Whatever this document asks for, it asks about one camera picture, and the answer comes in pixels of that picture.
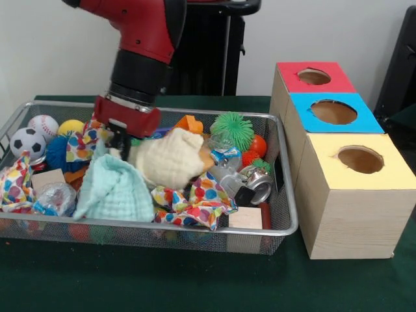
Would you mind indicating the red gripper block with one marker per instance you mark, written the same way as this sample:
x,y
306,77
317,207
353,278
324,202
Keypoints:
x,y
127,120

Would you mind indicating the colourful dotted fabric strip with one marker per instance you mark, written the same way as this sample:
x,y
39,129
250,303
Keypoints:
x,y
84,143

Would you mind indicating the mint green waffle cloth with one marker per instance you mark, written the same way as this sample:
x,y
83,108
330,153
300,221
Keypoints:
x,y
114,192

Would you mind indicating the cream yellow waffle cloth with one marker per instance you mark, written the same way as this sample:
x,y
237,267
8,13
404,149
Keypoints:
x,y
169,159

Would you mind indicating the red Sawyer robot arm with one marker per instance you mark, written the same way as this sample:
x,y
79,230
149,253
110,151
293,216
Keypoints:
x,y
140,39

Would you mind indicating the clear mesh bin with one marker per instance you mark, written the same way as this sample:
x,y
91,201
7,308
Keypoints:
x,y
286,214

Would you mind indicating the wooden box with three holes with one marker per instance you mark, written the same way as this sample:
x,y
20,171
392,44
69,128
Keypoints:
x,y
351,208

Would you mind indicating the smooth yellow ball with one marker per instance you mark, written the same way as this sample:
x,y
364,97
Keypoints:
x,y
70,127

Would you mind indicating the blue fuzzy ball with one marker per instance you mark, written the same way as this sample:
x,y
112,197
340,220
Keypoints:
x,y
57,153

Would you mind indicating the orange plastic block toy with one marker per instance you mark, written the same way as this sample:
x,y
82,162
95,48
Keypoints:
x,y
188,123

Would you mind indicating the white baseball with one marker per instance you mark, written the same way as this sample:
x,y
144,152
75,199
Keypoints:
x,y
44,125

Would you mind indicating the pale wooden cube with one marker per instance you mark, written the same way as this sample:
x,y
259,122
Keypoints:
x,y
49,181
246,218

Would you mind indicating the black white soccer ball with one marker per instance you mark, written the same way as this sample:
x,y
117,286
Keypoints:
x,y
28,143

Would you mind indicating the colourful patchwork fabric toy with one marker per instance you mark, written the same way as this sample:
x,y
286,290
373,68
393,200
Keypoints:
x,y
195,201

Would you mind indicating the colourful polka dot fabric toy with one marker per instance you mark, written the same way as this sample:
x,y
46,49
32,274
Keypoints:
x,y
16,185

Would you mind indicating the green spiky ball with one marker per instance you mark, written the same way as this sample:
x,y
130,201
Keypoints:
x,y
233,130

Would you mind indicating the red ball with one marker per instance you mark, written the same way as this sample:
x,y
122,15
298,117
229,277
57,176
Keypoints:
x,y
259,145

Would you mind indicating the silver black metal can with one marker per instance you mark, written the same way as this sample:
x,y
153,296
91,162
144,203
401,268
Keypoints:
x,y
257,185

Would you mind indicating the dark green table cloth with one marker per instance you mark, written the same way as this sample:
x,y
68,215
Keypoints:
x,y
195,279

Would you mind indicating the black equipment stand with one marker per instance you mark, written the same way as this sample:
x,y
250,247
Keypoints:
x,y
400,65

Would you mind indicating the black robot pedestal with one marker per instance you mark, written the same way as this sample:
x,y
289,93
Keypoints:
x,y
214,52

